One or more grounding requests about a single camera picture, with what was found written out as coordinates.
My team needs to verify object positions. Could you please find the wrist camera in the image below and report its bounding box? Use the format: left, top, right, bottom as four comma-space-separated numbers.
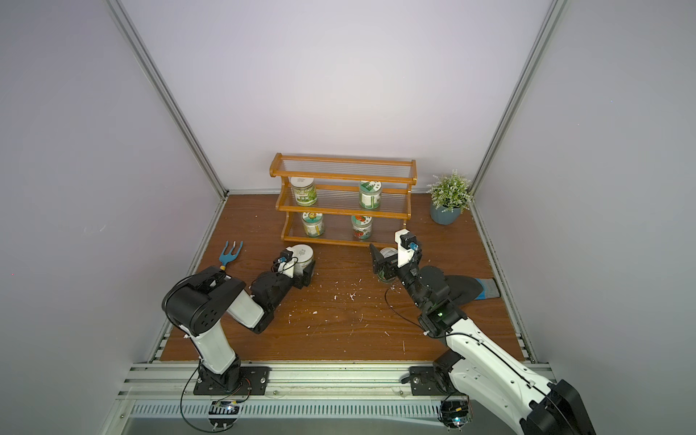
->
394, 228, 422, 268
271, 248, 297, 278

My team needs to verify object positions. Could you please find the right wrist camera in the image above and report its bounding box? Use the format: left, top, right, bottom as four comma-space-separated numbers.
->
394, 228, 422, 268

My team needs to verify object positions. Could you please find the left controller board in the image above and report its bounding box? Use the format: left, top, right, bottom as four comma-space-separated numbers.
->
208, 401, 241, 431

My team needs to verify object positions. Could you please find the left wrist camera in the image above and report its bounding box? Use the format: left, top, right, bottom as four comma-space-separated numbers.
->
271, 248, 297, 278

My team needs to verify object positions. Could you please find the watermelon tin can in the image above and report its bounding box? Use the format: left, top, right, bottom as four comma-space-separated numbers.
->
377, 248, 398, 284

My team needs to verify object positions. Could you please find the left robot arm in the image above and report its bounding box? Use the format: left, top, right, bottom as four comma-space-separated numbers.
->
161, 259, 315, 392

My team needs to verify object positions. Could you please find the controller board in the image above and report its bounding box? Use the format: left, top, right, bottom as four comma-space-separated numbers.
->
439, 400, 472, 430
208, 401, 241, 431

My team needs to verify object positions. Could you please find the aluminium rail frame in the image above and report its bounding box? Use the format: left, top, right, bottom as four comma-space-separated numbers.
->
101, 362, 464, 434

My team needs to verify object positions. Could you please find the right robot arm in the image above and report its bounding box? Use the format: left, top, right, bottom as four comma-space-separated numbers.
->
370, 234, 596, 434

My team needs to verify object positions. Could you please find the wooden three-tier shelf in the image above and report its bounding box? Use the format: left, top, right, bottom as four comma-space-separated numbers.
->
269, 152, 417, 248

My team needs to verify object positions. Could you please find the potted green plant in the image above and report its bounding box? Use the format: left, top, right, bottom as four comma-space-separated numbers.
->
428, 170, 473, 226

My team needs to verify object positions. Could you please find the teal garden hand fork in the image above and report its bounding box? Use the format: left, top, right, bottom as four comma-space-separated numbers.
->
219, 241, 244, 270

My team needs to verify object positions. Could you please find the red label tomato seed jar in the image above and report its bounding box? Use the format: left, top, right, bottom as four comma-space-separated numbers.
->
351, 215, 373, 240

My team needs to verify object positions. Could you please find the right controller board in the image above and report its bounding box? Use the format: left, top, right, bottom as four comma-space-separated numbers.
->
439, 400, 472, 430

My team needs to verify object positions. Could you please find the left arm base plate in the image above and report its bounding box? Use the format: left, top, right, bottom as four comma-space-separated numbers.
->
193, 365, 271, 396

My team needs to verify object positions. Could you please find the sunflower seed jar yellow label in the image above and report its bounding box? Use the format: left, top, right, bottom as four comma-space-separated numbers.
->
302, 212, 324, 237

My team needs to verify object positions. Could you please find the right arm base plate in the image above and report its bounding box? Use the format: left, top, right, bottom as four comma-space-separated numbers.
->
400, 365, 451, 396

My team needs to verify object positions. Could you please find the tall white tin can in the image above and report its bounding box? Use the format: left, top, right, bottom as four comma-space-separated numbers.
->
287, 244, 315, 277

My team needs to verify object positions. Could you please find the green label jar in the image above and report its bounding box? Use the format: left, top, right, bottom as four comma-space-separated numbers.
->
289, 177, 317, 207
359, 181, 382, 210

